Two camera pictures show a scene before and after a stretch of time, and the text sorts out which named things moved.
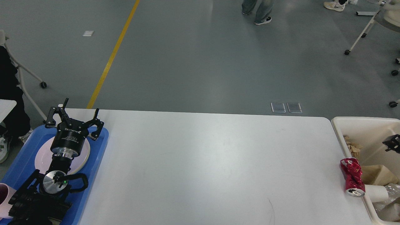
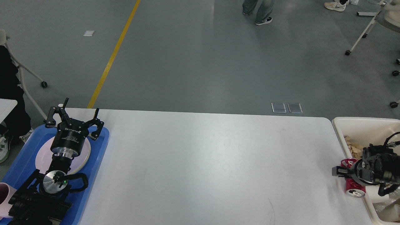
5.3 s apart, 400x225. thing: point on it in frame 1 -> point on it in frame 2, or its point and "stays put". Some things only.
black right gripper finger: [393, 143] -> [382, 192]
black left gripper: [69, 138] stays put
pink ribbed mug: [6, 192] stays put
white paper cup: [390, 212] stays put
